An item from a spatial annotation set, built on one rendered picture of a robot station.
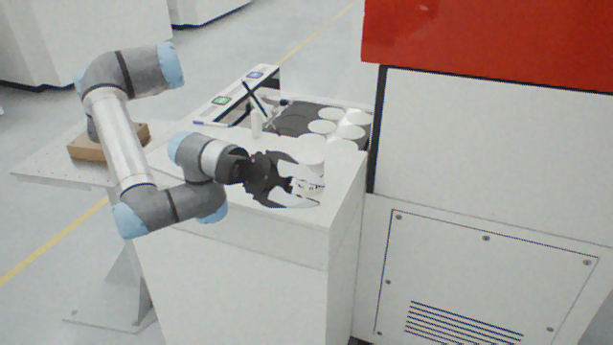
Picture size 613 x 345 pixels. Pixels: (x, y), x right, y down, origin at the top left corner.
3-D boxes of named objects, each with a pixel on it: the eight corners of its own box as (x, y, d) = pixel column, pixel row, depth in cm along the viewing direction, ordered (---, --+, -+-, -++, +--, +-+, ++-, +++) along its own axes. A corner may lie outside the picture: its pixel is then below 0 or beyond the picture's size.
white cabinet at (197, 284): (381, 248, 221) (401, 110, 174) (321, 433, 147) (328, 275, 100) (273, 219, 240) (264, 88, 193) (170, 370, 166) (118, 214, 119)
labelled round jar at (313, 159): (327, 183, 106) (328, 151, 101) (318, 199, 101) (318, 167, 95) (302, 177, 108) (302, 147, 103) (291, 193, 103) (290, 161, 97)
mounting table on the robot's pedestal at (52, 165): (22, 202, 143) (6, 172, 136) (102, 139, 179) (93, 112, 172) (143, 220, 136) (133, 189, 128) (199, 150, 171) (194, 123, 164)
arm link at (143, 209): (57, 48, 95) (115, 228, 74) (109, 40, 99) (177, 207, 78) (73, 85, 104) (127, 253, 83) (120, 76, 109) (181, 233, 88)
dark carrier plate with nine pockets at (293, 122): (380, 115, 153) (381, 113, 153) (355, 162, 127) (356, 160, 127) (295, 101, 164) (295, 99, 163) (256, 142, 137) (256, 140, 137)
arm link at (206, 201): (174, 218, 90) (162, 175, 85) (223, 201, 95) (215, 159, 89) (184, 237, 84) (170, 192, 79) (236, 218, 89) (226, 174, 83)
